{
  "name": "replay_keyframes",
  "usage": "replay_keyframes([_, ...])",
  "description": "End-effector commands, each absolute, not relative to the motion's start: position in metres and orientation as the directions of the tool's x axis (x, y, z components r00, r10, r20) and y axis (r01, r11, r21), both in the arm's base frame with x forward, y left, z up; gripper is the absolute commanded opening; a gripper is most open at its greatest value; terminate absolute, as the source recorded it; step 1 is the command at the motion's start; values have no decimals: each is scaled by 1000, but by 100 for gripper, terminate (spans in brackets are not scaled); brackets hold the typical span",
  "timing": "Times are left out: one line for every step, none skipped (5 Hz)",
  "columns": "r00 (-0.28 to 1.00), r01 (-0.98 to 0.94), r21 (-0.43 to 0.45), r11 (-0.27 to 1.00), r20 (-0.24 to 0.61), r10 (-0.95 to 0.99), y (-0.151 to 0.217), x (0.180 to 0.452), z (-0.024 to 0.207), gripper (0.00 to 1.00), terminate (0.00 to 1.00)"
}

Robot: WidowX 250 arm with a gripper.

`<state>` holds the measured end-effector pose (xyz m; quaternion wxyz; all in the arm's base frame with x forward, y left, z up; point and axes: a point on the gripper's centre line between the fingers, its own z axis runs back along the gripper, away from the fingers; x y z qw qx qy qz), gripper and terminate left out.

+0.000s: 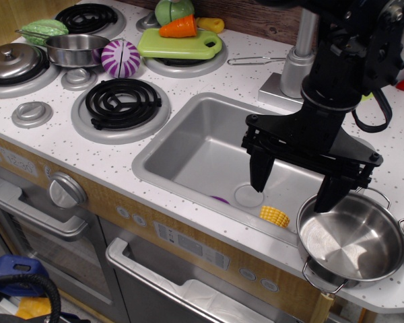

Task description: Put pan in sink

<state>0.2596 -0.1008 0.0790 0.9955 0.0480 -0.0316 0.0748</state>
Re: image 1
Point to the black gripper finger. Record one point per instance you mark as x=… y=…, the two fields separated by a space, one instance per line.
x=261 y=164
x=332 y=191

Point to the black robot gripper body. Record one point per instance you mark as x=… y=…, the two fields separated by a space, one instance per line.
x=313 y=138

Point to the steel pan with loop handles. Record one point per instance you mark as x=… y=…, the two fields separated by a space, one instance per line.
x=357 y=242

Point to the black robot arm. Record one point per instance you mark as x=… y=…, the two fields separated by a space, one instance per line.
x=359 y=53

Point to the purple toy piece in sink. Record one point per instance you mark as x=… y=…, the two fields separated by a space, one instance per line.
x=220 y=199

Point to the grey toy sink basin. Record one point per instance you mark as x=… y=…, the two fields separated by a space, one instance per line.
x=198 y=154

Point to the yellow toy corn piece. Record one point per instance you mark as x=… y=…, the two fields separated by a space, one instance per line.
x=275 y=216

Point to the silver toy faucet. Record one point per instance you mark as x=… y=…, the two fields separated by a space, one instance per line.
x=284 y=90

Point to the green toy cutting board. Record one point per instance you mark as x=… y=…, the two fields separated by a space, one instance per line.
x=205 y=45

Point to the yellow toy food piece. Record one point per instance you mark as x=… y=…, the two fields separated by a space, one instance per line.
x=215 y=25

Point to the orange toy carrot piece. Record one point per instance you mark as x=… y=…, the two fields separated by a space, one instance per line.
x=180 y=28

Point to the black front right burner coil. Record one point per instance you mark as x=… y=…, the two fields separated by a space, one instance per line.
x=122 y=104

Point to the black burner coil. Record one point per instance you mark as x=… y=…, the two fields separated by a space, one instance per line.
x=122 y=104
x=87 y=18

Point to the purple white striped toy onion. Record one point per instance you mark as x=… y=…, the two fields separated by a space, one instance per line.
x=120 y=58

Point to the green toy cabbage half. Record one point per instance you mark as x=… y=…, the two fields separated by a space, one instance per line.
x=167 y=11

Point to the grey stove knob back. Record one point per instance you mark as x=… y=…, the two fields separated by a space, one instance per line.
x=147 y=22

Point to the grey stove knob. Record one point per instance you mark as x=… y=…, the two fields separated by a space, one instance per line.
x=78 y=79
x=31 y=114
x=147 y=22

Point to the silver oven dial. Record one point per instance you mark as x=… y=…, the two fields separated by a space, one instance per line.
x=65 y=192

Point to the grey stove knob middle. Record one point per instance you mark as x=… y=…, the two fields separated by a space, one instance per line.
x=78 y=79

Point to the black back left burner coil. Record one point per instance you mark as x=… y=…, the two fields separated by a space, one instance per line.
x=87 y=18

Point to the grey stove knob front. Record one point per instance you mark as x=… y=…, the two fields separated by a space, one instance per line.
x=31 y=114

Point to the light green toy vegetable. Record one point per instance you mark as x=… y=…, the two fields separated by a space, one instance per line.
x=38 y=31

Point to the yellow object lower left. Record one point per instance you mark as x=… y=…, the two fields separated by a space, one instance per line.
x=33 y=307

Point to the blue object lower left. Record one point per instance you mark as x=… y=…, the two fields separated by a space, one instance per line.
x=12 y=265

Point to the steel pot lid with knob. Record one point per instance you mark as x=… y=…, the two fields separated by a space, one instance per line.
x=18 y=59

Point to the grey dishwasher door handle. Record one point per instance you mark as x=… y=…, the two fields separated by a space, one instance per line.
x=160 y=287

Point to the steel saucepan with wire handle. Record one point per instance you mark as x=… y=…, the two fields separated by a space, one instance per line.
x=71 y=50

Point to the grey oven door handle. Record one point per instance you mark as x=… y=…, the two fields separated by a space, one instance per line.
x=10 y=201

